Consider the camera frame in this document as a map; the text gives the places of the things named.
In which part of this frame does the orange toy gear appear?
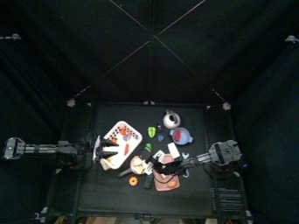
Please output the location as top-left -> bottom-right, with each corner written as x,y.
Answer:
127,176 -> 140,187

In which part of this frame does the white black patterned card box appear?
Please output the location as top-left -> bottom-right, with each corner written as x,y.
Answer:
152,150 -> 165,161

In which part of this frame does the pink cutting board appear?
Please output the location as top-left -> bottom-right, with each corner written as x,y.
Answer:
152,153 -> 181,193

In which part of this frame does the beige toy food piece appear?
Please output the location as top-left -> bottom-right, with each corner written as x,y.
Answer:
98,160 -> 112,172

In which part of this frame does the pink toy frying pan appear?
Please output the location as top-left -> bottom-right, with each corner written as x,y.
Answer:
116,155 -> 155,178

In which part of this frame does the white rectangular block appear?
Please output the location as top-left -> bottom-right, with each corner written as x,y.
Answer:
167,143 -> 181,159

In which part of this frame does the green toy leaf vegetable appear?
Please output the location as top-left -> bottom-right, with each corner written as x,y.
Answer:
147,126 -> 157,139

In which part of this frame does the white toy kettle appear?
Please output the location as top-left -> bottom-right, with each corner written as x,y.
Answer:
161,108 -> 183,130

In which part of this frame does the thin diagonal brace cord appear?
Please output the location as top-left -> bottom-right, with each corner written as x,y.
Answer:
70,0 -> 207,102
108,0 -> 228,104

